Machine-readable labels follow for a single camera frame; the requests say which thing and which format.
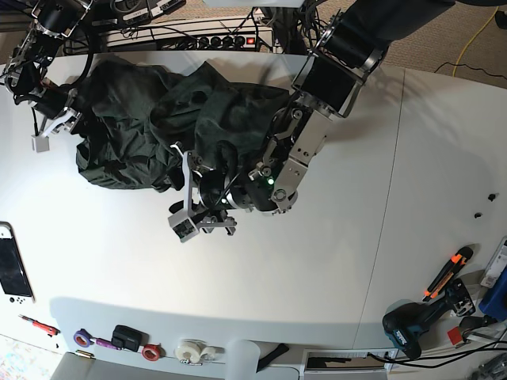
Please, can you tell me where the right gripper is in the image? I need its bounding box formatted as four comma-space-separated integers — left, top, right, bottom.
29, 85, 83, 137

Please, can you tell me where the orange black utility knife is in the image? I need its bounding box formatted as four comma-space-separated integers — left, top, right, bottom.
422, 246, 474, 302

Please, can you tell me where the purple tape roll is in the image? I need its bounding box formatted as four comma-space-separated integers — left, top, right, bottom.
73, 329, 93, 348

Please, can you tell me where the teal black cordless drill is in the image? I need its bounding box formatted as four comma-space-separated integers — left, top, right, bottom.
382, 279, 475, 360

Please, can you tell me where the red tape roll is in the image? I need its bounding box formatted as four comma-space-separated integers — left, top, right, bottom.
141, 344, 163, 362

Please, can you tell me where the black tablet with white frame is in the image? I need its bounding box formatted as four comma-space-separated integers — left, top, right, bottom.
1, 222, 35, 305

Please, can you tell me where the blue box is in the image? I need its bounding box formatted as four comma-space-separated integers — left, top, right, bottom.
479, 269, 507, 321

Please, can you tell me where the clear tape dispenser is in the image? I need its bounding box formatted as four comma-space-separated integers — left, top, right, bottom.
173, 340, 225, 365

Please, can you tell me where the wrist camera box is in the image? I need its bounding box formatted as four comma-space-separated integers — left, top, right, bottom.
32, 135, 50, 154
168, 210, 199, 243

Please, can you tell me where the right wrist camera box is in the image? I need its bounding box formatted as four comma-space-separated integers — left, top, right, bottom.
32, 135, 50, 154

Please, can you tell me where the dark green t-shirt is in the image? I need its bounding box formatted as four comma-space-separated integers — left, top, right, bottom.
76, 60, 289, 192

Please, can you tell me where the red handled screwdriver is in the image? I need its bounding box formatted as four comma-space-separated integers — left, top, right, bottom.
19, 314, 60, 337

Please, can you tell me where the white translucent cup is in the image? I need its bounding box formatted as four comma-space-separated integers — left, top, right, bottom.
225, 340, 261, 380

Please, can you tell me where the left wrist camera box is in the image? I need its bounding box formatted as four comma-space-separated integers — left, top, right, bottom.
168, 210, 199, 243

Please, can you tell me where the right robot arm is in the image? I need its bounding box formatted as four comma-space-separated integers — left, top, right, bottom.
1, 1, 94, 140

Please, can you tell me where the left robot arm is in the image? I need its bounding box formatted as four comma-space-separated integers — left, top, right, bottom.
169, 1, 452, 242

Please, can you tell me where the black action camera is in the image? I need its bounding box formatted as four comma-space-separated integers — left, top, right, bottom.
111, 325, 143, 352

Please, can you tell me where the yellow cable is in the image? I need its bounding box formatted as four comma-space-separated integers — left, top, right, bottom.
452, 7, 501, 78

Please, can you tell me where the white power strip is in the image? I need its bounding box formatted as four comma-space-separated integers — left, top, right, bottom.
101, 15, 281, 53

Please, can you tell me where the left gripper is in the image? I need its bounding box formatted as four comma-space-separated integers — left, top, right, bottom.
164, 142, 253, 236

